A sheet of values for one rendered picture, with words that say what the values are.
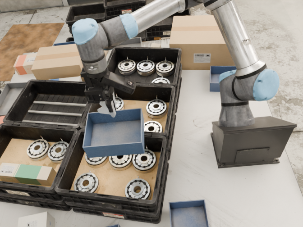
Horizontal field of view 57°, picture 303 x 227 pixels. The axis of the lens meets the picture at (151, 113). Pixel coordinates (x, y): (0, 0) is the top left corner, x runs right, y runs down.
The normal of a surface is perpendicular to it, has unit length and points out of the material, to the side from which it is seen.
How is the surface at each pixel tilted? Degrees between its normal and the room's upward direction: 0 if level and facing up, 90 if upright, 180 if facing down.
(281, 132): 90
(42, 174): 0
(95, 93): 83
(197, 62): 90
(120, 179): 0
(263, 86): 59
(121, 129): 1
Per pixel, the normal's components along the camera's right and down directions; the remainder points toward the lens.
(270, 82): 0.44, 0.17
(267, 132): 0.04, 0.76
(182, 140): -0.11, -0.64
